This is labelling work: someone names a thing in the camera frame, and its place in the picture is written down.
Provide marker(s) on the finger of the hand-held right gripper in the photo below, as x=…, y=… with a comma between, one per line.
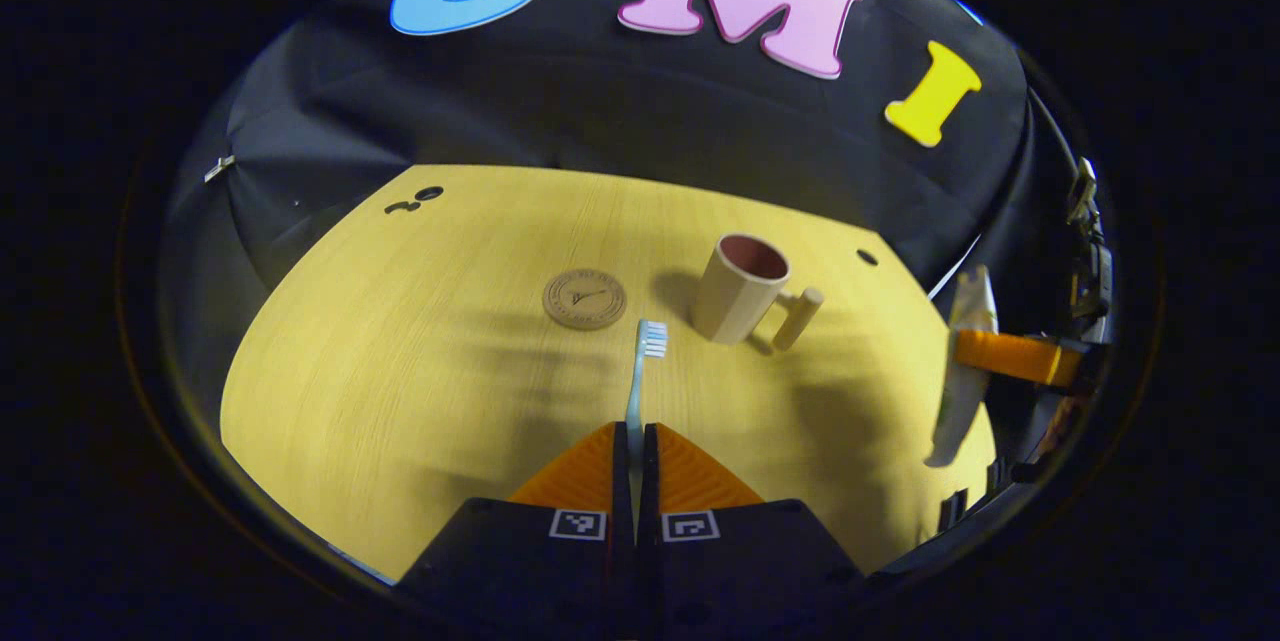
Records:
x=1020, y=356

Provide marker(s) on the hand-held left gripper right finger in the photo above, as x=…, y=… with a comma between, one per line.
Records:
x=648, y=481

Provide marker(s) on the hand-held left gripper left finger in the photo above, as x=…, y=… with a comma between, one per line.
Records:
x=622, y=481

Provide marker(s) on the white toothpaste tube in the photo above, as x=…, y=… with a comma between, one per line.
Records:
x=962, y=411

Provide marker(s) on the pale green toothbrush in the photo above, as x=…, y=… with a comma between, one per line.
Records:
x=634, y=391

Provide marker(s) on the round brown coaster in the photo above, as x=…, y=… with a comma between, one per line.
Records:
x=585, y=299

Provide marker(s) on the beige cup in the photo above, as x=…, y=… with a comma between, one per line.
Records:
x=735, y=296

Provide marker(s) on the wooden desktop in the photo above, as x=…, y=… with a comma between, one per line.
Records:
x=400, y=401

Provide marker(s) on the black backdrop cloth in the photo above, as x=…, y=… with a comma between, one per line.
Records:
x=620, y=111

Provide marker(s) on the silver clip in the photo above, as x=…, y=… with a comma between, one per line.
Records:
x=220, y=168

